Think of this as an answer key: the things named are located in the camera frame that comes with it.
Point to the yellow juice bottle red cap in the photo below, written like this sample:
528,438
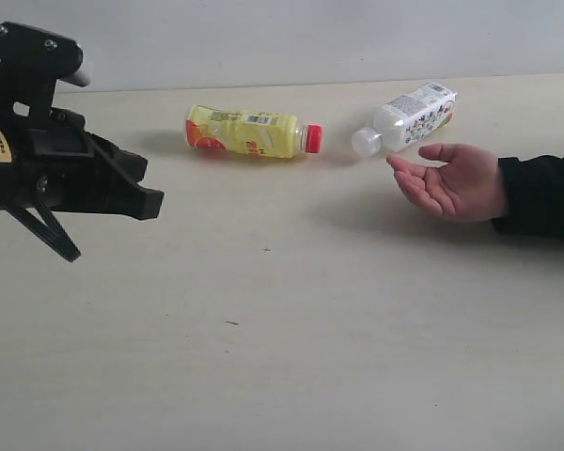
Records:
247,132

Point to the person's open hand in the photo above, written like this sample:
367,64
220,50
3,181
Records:
466,186

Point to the square white floral label bottle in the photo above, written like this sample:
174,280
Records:
405,120

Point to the black sleeved forearm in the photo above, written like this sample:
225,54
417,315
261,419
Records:
534,191

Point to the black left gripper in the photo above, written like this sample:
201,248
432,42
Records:
48,162

